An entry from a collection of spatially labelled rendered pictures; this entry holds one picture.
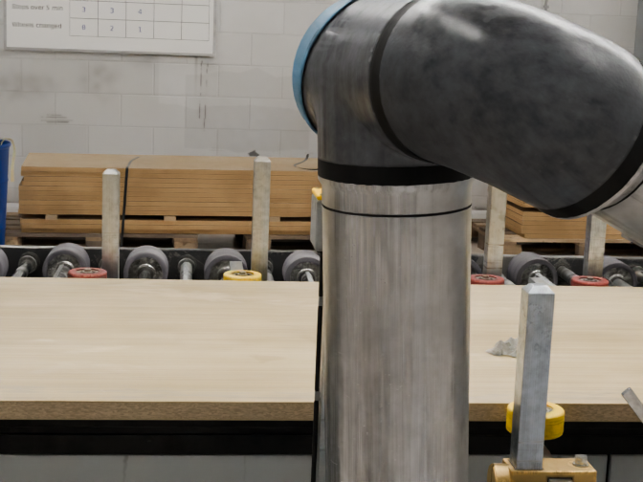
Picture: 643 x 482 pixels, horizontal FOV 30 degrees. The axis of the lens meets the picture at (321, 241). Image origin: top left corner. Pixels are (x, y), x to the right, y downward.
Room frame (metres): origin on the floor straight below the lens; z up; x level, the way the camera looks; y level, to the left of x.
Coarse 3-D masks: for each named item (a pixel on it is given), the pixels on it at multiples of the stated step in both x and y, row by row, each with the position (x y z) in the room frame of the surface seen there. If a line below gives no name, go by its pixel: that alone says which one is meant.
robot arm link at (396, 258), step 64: (384, 0) 0.84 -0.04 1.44; (320, 64) 0.86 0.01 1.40; (320, 128) 0.86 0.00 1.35; (384, 128) 0.79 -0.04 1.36; (384, 192) 0.82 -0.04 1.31; (448, 192) 0.83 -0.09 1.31; (384, 256) 0.83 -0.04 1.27; (448, 256) 0.84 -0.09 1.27; (384, 320) 0.83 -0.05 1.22; (448, 320) 0.84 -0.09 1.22; (384, 384) 0.83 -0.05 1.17; (448, 384) 0.84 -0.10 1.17; (384, 448) 0.83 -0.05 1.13; (448, 448) 0.84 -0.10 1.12
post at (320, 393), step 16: (320, 256) 1.49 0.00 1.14; (320, 272) 1.48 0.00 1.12; (320, 288) 1.48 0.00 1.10; (320, 304) 1.48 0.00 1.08; (320, 320) 1.48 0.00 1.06; (320, 336) 1.48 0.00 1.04; (320, 352) 1.48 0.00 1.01; (320, 368) 1.48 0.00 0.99; (320, 384) 1.49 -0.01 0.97; (320, 400) 1.48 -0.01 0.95; (320, 416) 1.48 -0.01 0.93; (320, 432) 1.47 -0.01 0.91; (320, 448) 1.47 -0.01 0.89; (320, 464) 1.47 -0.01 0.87; (320, 480) 1.47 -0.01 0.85
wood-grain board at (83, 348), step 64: (0, 320) 2.01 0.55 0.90; (64, 320) 2.03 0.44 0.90; (128, 320) 2.05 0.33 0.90; (192, 320) 2.07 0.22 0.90; (256, 320) 2.09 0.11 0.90; (512, 320) 2.16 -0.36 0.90; (576, 320) 2.18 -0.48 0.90; (640, 320) 2.20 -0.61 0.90; (0, 384) 1.65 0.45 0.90; (64, 384) 1.66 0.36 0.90; (128, 384) 1.67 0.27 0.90; (192, 384) 1.69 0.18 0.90; (256, 384) 1.70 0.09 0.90; (512, 384) 1.75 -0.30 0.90; (576, 384) 1.76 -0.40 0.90; (640, 384) 1.78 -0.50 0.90
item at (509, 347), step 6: (498, 342) 1.96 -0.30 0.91; (504, 342) 1.94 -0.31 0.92; (510, 342) 1.94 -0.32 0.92; (516, 342) 1.95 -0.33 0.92; (492, 348) 1.94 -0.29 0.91; (498, 348) 1.92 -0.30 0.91; (504, 348) 1.93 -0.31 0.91; (510, 348) 1.93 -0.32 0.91; (516, 348) 1.93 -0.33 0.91; (498, 354) 1.91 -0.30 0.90; (504, 354) 1.91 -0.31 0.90; (510, 354) 1.91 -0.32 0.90; (516, 354) 1.91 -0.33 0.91
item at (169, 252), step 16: (16, 256) 3.01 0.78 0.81; (96, 256) 3.03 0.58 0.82; (176, 256) 3.05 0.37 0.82; (192, 256) 3.05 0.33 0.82; (208, 256) 3.06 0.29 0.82; (272, 256) 3.08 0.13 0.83; (480, 256) 3.14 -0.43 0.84; (512, 256) 3.15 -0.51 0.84; (544, 256) 3.16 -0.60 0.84; (560, 256) 3.16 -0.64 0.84; (576, 256) 3.17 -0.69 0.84; (624, 256) 3.20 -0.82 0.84; (176, 272) 3.05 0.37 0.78; (576, 272) 3.16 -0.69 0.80
